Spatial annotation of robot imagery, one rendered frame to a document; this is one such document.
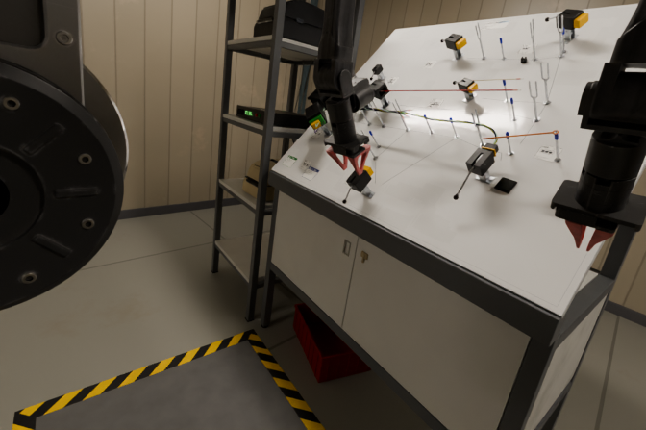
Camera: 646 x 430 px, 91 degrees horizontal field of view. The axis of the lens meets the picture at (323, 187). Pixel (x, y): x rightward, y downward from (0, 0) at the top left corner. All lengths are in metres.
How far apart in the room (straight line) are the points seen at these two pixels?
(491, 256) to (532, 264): 0.08
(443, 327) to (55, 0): 0.96
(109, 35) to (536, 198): 2.86
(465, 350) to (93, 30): 2.92
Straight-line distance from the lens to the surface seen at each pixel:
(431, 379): 1.10
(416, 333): 1.06
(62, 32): 0.26
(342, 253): 1.20
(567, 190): 0.62
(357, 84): 0.78
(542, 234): 0.90
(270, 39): 1.59
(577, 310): 1.06
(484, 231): 0.91
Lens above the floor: 1.20
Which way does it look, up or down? 15 degrees down
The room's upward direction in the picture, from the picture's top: 8 degrees clockwise
